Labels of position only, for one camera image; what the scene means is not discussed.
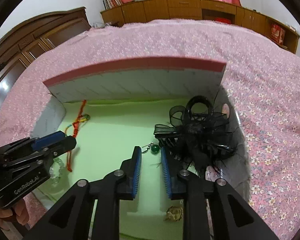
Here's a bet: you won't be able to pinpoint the pink floral bedspread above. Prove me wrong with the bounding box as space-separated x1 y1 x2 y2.
0 19 300 239

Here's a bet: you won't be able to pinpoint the pink hair clip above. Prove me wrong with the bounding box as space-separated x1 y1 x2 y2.
205 166 227 182

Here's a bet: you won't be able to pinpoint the person's left hand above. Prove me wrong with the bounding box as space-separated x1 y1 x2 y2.
0 198 29 230

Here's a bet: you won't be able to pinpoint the books on shelf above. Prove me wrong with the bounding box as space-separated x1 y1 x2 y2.
103 0 122 10

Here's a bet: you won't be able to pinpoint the red braided cord bracelet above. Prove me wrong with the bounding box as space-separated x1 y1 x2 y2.
65 99 91 172

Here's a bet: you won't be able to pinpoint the dark wooden headboard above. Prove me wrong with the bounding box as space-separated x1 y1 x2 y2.
0 6 92 95

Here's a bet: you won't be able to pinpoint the red cardboard box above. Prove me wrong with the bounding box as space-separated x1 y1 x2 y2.
31 56 250 239

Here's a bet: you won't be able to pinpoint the pale green bead bracelet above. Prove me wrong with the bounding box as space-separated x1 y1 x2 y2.
48 157 67 186

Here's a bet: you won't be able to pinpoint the long wooden cabinet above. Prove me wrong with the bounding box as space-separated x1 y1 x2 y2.
101 0 300 54

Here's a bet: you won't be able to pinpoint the red gift box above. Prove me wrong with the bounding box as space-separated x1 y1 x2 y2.
270 23 286 45

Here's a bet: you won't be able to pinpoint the red item in cabinet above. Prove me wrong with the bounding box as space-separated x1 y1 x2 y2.
214 17 232 24

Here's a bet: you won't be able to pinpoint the green bead earring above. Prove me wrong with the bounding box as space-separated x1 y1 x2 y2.
141 142 160 154

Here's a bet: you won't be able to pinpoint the black bow hair claw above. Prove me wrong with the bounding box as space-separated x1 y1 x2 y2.
154 95 237 177

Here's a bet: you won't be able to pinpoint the gold pearl brooch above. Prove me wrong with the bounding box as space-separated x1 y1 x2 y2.
165 206 184 222

